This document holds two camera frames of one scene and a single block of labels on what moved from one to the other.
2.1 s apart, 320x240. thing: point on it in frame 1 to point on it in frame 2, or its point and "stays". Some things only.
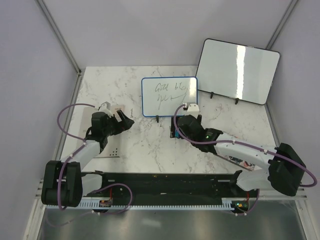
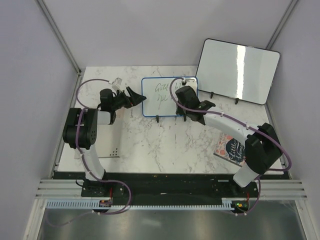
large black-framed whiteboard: [237, 71] stays
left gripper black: [126, 123] to [135, 99]
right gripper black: [199, 119] to [180, 111]
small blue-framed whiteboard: [161, 96] stays
